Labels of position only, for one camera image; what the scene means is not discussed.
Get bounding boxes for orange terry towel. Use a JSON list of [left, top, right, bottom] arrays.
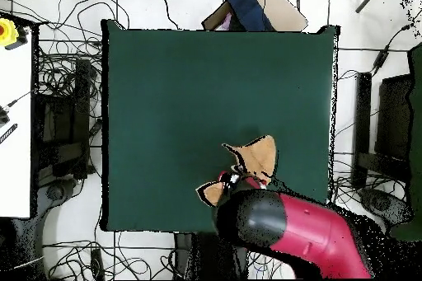
[[195, 134, 279, 208]]

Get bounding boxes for dark green table cloth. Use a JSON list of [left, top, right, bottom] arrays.
[[101, 19, 340, 232]]

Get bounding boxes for black metal stand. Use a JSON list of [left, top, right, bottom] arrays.
[[351, 72, 413, 190], [32, 58, 94, 180]]

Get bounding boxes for brown cardboard box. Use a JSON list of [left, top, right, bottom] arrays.
[[201, 0, 309, 32]]

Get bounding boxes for dark blue cloth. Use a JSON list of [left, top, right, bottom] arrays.
[[219, 0, 274, 32]]

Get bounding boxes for white side table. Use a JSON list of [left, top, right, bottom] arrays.
[[0, 26, 34, 218]]

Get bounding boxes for yellow emergency stop button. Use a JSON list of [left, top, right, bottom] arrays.
[[0, 17, 20, 47]]

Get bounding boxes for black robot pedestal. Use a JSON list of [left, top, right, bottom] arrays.
[[174, 232, 249, 280]]

